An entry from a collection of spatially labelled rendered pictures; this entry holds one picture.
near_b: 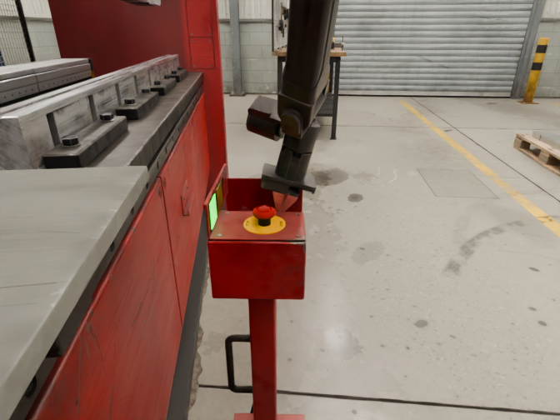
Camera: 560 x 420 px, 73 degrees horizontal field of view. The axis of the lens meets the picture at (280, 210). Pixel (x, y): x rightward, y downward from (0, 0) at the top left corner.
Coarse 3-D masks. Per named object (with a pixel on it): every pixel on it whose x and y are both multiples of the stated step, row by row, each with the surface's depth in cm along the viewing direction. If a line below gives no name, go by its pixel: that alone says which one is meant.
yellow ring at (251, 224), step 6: (252, 216) 67; (276, 216) 67; (246, 222) 65; (252, 222) 65; (276, 222) 65; (282, 222) 65; (246, 228) 63; (252, 228) 63; (258, 228) 63; (264, 228) 63; (270, 228) 63; (276, 228) 63; (282, 228) 63
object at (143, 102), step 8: (136, 96) 112; (144, 96) 112; (152, 96) 114; (136, 104) 99; (144, 104) 103; (152, 104) 113; (120, 112) 95; (128, 112) 95; (136, 112) 96; (144, 112) 103
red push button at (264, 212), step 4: (256, 208) 63; (260, 208) 63; (264, 208) 63; (268, 208) 63; (272, 208) 63; (252, 212) 63; (256, 212) 62; (260, 212) 62; (264, 212) 62; (268, 212) 62; (272, 212) 62; (256, 216) 62; (260, 216) 62; (264, 216) 62; (268, 216) 62; (272, 216) 62; (260, 220) 63; (264, 220) 63; (268, 220) 63; (260, 224) 64; (264, 224) 63; (268, 224) 64
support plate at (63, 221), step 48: (0, 192) 20; (48, 192) 20; (96, 192) 20; (0, 240) 15; (48, 240) 15; (96, 240) 15; (0, 288) 12; (48, 288) 12; (0, 336) 11; (48, 336) 11; (0, 384) 9
